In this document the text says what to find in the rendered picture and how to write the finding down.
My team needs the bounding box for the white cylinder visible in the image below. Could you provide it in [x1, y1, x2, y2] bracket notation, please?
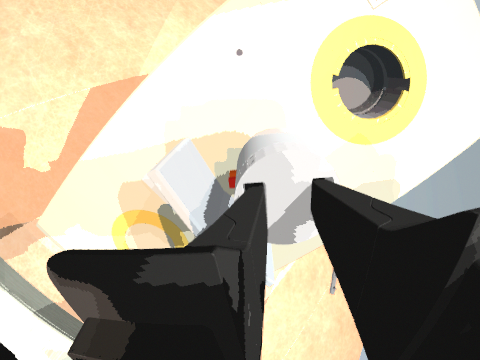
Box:
[229, 128, 340, 245]

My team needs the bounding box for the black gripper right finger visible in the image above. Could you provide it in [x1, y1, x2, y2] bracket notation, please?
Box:
[311, 177, 480, 360]

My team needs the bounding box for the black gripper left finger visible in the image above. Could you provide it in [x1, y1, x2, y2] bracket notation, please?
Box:
[47, 181, 268, 360]

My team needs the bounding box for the grey flat bar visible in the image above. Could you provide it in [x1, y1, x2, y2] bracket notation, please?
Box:
[329, 268, 336, 295]

